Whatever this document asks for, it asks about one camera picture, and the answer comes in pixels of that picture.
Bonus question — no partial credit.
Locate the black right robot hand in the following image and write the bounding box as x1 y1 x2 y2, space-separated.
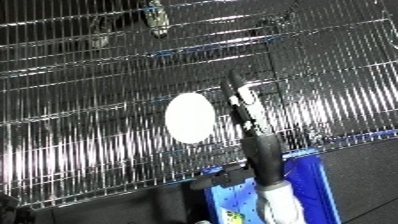
188 69 288 192

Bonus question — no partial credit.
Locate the white paper cup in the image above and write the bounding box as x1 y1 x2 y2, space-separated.
163 92 219 145

